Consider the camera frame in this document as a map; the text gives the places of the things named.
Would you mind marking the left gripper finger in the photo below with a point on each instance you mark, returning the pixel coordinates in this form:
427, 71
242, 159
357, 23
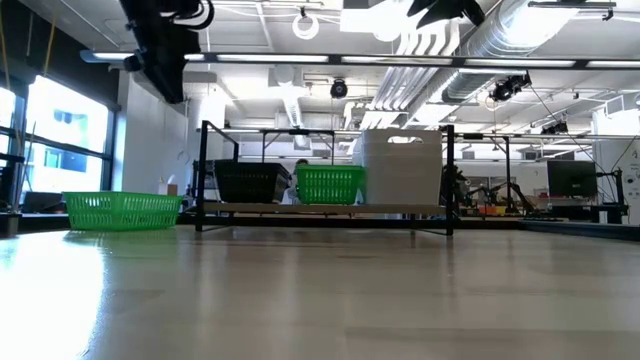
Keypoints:
162, 82
176, 85

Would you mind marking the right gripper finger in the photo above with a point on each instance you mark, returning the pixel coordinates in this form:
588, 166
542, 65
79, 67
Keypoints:
457, 6
425, 7

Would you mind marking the black plastic basket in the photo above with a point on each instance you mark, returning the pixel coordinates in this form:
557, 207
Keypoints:
250, 185
250, 163

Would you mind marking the green plastic basket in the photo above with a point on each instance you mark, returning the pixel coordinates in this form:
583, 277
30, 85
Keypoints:
330, 189
122, 212
330, 168

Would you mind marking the white plastic basket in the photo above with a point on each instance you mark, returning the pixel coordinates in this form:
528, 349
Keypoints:
370, 134
400, 180
370, 149

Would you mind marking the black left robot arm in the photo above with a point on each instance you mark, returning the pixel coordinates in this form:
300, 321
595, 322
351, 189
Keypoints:
160, 15

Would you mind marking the black background robot arm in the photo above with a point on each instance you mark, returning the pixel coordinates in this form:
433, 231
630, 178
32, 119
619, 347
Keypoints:
460, 187

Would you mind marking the black metal wood shelf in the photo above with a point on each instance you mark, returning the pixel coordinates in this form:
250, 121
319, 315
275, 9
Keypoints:
325, 208

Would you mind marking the black ceiling device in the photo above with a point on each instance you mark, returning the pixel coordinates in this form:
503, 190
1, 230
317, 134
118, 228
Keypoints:
510, 87

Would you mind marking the cardboard box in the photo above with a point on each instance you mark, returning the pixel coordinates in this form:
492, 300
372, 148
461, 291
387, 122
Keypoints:
168, 190

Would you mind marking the person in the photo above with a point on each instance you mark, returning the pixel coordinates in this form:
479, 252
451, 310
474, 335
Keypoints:
301, 162

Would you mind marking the orange box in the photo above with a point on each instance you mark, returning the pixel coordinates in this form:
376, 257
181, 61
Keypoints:
492, 210

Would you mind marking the black monitor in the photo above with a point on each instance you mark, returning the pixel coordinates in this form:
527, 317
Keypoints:
572, 179

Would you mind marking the black monitor stand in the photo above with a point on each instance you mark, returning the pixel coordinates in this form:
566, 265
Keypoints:
617, 200

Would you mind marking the black aluminium rig frame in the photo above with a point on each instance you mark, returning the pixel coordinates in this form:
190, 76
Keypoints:
457, 61

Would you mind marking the silver ventilation duct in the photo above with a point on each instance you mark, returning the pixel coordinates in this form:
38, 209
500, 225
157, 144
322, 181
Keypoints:
492, 50

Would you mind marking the black overhead camera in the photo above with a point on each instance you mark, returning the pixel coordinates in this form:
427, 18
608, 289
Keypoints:
339, 89

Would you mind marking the black background frame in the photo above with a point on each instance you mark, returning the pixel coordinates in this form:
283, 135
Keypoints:
300, 132

